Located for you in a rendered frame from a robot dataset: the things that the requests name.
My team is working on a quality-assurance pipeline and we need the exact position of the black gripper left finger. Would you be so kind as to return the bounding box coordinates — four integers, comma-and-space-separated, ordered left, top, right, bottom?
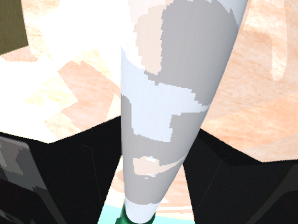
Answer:
0, 115, 121, 224

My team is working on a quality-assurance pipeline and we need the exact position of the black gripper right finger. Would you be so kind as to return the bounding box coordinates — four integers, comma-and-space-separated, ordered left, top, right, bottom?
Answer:
182, 128, 298, 224

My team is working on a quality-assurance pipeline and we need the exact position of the grey metal pipe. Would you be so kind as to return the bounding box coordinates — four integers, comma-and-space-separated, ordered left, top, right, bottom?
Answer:
120, 0, 247, 224

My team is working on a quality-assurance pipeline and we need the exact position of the green pipe clamp with end cup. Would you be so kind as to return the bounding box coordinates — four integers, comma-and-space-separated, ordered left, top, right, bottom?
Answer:
116, 204, 156, 224

